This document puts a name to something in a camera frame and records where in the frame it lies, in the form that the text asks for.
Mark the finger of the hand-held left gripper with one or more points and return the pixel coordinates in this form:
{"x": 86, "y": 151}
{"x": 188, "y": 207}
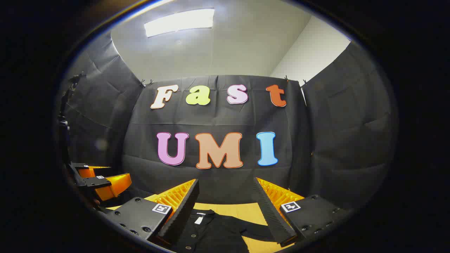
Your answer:
{"x": 95, "y": 171}
{"x": 112, "y": 186}

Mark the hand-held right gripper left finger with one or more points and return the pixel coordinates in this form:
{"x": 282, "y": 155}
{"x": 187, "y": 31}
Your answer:
{"x": 182, "y": 214}

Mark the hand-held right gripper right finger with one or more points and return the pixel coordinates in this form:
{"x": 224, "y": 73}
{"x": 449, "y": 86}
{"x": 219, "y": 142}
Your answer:
{"x": 270, "y": 214}

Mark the black button-up cardigan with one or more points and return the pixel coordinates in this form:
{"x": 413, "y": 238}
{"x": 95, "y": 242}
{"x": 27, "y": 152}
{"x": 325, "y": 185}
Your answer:
{"x": 218, "y": 232}

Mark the black backdrop cloth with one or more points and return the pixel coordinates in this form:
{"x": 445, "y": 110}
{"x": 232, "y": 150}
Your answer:
{"x": 218, "y": 119}

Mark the rectangular ceiling light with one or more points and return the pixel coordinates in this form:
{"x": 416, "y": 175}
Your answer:
{"x": 179, "y": 21}

